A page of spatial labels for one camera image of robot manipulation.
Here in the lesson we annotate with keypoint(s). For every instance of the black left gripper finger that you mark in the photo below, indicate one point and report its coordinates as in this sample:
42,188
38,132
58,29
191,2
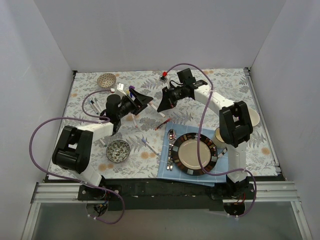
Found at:
139,108
140,99

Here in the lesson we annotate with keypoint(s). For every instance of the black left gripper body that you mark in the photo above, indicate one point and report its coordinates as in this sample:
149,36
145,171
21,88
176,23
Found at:
136,104

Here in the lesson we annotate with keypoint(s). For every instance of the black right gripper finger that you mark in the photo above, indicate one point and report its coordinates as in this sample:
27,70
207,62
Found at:
165,93
165,104

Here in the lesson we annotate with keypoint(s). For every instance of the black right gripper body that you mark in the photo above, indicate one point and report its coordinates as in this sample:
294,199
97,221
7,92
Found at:
169,96

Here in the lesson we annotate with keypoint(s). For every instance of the peach capped white marker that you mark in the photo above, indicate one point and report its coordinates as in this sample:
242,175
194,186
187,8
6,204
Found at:
155,108

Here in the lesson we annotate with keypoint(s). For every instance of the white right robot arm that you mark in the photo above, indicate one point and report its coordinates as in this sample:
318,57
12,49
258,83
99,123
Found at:
235,124

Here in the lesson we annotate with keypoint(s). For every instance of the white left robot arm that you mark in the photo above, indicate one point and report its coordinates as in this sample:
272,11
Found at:
73,148

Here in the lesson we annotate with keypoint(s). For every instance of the red gel pen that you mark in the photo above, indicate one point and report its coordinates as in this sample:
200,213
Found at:
162,124

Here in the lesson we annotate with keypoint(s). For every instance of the floral patterned table mat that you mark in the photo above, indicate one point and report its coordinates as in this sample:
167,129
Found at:
142,162

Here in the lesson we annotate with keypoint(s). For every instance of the pink capped white marker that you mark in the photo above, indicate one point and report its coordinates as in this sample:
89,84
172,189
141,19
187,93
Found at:
134,121

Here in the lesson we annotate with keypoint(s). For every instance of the black tipped white marker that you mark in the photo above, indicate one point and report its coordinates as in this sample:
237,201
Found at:
98,104

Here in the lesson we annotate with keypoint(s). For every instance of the silver spoon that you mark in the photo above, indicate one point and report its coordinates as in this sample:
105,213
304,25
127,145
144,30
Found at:
171,139

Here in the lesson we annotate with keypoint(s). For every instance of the lilac capped white marker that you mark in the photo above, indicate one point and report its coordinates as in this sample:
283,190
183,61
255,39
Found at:
146,143

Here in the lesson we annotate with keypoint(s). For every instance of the small patterned brown bowl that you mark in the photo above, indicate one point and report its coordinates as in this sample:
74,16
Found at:
106,80

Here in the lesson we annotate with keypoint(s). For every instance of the grey tipped white marker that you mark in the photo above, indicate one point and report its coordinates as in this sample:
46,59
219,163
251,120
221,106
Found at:
94,107

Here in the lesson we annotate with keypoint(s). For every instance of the leaf patterned bowl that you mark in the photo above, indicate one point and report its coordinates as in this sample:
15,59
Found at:
118,151

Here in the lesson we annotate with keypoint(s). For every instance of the striped rim dinner plate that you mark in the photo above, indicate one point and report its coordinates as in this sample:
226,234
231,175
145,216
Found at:
194,154

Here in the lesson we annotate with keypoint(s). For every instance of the plain cream bowl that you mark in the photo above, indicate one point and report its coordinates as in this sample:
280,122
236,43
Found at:
254,117

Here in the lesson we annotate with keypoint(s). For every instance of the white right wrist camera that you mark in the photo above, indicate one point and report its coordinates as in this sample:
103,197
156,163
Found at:
163,77

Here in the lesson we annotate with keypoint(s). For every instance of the cream mug black handle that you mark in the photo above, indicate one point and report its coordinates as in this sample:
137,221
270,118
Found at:
218,141

